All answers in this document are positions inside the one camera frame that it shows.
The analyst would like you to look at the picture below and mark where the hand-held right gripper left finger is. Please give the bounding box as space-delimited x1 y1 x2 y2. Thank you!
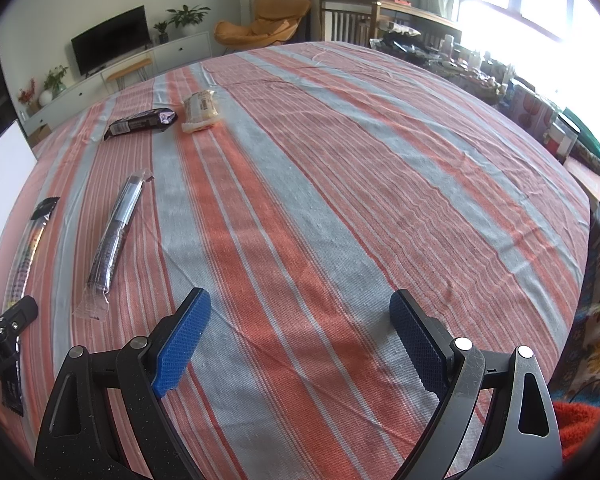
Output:
34 287 212 480

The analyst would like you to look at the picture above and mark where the pile of assorted household things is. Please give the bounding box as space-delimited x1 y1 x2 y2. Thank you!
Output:
370 25 581 161

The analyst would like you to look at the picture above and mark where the large green potted plant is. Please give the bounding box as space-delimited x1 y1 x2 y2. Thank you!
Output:
167 4 212 36

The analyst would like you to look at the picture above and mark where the pale cracker packet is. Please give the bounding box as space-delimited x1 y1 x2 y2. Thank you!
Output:
182 90 224 133

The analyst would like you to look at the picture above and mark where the bright window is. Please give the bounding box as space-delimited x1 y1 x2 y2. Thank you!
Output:
455 0 600 111

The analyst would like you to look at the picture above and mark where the red flower bunch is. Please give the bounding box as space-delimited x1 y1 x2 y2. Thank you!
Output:
19 79 37 111

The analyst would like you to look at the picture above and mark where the wooden stool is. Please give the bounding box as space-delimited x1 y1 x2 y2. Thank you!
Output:
102 57 153 95

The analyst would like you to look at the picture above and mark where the black television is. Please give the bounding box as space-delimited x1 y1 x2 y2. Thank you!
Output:
71 5 151 77

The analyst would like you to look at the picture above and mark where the leafy green potted plant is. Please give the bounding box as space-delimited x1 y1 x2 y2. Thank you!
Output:
42 65 69 98

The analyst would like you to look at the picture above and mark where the white television cabinet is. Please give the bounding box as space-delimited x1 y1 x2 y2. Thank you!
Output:
22 30 213 133

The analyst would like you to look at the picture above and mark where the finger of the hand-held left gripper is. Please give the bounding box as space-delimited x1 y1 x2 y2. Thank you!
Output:
0 296 39 343

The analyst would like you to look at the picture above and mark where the brown cardboard box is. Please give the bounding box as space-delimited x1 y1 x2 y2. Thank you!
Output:
27 122 53 148

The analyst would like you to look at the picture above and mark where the wooden slatted frame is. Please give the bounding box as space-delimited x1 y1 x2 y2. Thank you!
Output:
319 0 381 47

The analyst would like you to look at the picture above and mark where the dark long snack packet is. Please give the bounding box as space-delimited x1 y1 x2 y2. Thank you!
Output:
72 172 153 320

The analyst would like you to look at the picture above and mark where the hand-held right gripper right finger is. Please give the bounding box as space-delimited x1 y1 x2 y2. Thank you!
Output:
389 289 563 480

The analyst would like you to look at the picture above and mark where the large white cardboard box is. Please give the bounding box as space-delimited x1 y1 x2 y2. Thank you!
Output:
0 121 38 281

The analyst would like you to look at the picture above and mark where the orange lounge chair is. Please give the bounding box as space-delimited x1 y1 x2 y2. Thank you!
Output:
214 0 312 56

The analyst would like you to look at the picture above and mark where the long yellow black snack packet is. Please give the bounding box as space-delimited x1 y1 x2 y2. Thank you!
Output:
0 197 61 417

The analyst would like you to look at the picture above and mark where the dark green bag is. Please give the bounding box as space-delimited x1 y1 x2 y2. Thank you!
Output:
562 107 600 166

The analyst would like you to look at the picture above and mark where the red fuzzy cloth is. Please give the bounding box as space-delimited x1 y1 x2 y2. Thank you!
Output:
552 400 600 461

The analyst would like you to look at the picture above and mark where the orange grey striped tablecloth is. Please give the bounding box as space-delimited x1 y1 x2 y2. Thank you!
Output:
0 41 593 480

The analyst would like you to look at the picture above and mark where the black bar packet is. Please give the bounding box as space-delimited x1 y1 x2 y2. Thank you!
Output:
103 108 178 142

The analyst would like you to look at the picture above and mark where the wooden table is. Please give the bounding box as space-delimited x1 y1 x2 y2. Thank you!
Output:
380 0 463 43

